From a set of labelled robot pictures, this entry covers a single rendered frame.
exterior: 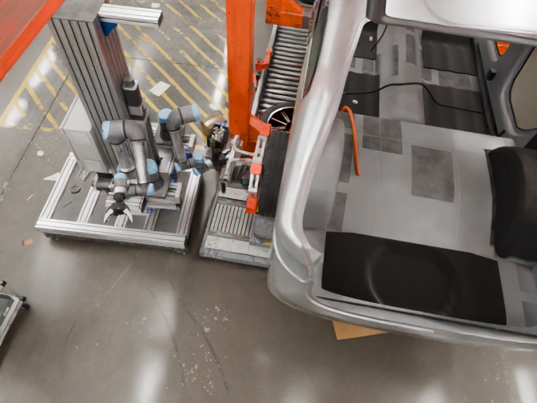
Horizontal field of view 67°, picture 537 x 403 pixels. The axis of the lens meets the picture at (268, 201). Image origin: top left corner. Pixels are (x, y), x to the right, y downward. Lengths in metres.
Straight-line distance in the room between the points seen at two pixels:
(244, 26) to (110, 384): 2.69
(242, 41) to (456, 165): 1.77
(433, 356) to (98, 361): 2.61
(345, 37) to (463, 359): 2.64
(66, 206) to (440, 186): 3.06
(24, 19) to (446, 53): 4.36
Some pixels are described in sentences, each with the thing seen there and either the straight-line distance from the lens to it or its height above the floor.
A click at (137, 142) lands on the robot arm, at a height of 1.37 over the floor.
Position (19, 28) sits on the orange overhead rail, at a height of 3.00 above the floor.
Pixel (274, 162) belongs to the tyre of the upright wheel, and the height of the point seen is 1.15.
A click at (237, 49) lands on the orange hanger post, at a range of 2.92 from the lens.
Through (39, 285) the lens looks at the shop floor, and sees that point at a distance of 3.93.
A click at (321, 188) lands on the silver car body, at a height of 1.21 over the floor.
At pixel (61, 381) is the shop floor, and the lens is 3.60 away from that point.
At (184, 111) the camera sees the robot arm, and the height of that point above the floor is 1.34.
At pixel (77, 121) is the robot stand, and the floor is 1.23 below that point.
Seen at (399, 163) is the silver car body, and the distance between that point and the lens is 3.12.
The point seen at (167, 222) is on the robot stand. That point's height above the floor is 0.21.
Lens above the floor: 3.31
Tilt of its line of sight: 57 degrees down
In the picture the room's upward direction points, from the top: 6 degrees clockwise
